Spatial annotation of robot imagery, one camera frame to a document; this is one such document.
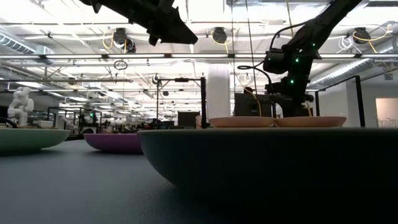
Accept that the white humanoid robot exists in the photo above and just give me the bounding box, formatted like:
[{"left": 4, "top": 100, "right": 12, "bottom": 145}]
[{"left": 6, "top": 86, "right": 35, "bottom": 128}]

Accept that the black workstation frame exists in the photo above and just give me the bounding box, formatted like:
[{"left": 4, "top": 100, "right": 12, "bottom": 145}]
[{"left": 156, "top": 77, "right": 203, "bottom": 129}]

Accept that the white column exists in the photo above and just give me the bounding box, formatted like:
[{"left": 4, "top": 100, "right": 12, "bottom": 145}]
[{"left": 206, "top": 63, "right": 231, "bottom": 119}]

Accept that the purple plate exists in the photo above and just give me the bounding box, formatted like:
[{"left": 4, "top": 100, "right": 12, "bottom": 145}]
[{"left": 83, "top": 133, "right": 144, "bottom": 154}]

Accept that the dark grey plate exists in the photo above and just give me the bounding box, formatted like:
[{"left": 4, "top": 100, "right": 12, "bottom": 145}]
[{"left": 137, "top": 126, "right": 398, "bottom": 224}]

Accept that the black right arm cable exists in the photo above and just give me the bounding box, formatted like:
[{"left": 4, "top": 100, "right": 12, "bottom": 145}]
[{"left": 237, "top": 64, "right": 274, "bottom": 94}]

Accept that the pale mint plate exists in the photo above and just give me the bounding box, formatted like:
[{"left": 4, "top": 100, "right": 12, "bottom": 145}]
[{"left": 0, "top": 128, "right": 71, "bottom": 155}]

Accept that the ceiling light strip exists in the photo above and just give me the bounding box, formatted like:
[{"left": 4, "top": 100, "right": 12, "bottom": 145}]
[{"left": 0, "top": 53, "right": 398, "bottom": 60}]

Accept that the dark background workstation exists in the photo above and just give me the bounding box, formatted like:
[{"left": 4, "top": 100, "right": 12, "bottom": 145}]
[{"left": 46, "top": 106, "right": 103, "bottom": 134}]

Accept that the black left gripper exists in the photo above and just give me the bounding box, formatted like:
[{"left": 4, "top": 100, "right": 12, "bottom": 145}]
[{"left": 127, "top": 0, "right": 199, "bottom": 47}]

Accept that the black ceiling cable reel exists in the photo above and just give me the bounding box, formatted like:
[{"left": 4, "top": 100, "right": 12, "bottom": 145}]
[
  {"left": 212, "top": 26, "right": 228, "bottom": 44},
  {"left": 112, "top": 27, "right": 129, "bottom": 45},
  {"left": 353, "top": 27, "right": 371, "bottom": 45}
]

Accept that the silver ventilation duct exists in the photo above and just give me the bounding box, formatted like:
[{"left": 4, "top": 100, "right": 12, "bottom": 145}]
[
  {"left": 306, "top": 36, "right": 398, "bottom": 91},
  {"left": 0, "top": 30, "right": 55, "bottom": 65}
]

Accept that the black monitor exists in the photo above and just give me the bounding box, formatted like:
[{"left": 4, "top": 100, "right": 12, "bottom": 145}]
[{"left": 233, "top": 92, "right": 277, "bottom": 118}]

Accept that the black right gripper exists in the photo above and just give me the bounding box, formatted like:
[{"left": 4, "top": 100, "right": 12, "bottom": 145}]
[{"left": 269, "top": 93, "right": 314, "bottom": 118}]

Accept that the pink plate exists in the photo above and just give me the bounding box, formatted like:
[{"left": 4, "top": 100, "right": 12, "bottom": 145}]
[
  {"left": 274, "top": 116, "right": 348, "bottom": 128},
  {"left": 208, "top": 116, "right": 276, "bottom": 128}
]

